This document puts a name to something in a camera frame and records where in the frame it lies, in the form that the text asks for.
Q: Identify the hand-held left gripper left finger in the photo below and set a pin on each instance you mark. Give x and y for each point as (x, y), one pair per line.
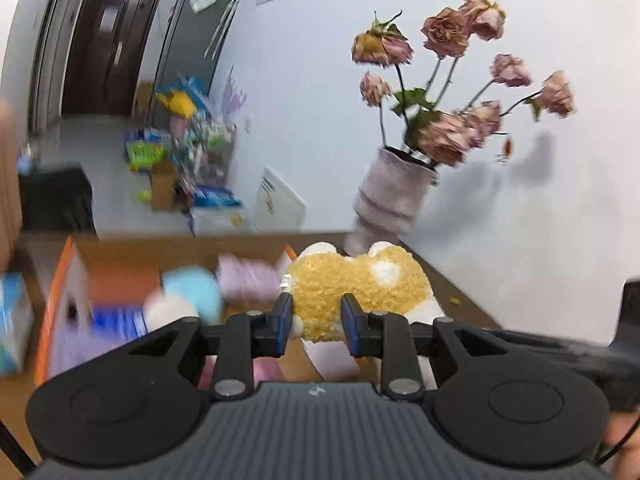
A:
(285, 320)

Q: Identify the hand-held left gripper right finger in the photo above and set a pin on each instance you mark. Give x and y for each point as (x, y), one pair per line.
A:
(350, 322)

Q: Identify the yellow white plush toy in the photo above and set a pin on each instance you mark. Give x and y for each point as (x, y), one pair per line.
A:
(350, 275)

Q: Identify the lavender plush ball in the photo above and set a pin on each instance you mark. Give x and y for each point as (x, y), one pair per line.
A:
(247, 277)

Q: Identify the light blue plush toy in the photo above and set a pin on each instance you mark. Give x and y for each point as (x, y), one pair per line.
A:
(197, 290)

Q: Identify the red cardboard box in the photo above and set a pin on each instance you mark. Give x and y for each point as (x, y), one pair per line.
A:
(56, 300)

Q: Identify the person's right hand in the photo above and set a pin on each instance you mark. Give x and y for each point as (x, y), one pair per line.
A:
(625, 440)

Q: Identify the white flat panel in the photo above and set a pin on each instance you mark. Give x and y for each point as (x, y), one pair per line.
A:
(280, 202)

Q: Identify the grey ribbed vase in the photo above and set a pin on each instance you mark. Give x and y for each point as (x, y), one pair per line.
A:
(390, 200)

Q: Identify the blue packets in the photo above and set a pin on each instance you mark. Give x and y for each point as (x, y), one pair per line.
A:
(217, 197)

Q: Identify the small white blue box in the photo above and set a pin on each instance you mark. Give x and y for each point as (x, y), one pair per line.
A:
(120, 321)

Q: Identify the brown cardboard box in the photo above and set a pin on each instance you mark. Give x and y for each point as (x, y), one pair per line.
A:
(162, 187)

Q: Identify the clear storage container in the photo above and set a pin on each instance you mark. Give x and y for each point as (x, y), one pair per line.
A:
(205, 152)

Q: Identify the dried pink roses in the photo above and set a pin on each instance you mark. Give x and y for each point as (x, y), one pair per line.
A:
(445, 130)

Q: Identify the green packet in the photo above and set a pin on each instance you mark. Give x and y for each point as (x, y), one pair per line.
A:
(145, 156)

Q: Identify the black bag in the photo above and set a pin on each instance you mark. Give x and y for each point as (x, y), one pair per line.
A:
(57, 200)

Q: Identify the blue tissue pack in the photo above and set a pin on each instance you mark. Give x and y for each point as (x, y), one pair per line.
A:
(15, 320)

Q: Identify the grey refrigerator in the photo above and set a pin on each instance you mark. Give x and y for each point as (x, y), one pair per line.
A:
(192, 40)

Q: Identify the pink suitcase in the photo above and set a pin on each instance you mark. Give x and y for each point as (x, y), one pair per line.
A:
(9, 185)

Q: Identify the dark brown door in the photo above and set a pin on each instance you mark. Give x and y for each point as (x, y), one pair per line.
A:
(112, 45)

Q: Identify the purple wall decal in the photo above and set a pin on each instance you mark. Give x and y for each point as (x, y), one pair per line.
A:
(231, 95)

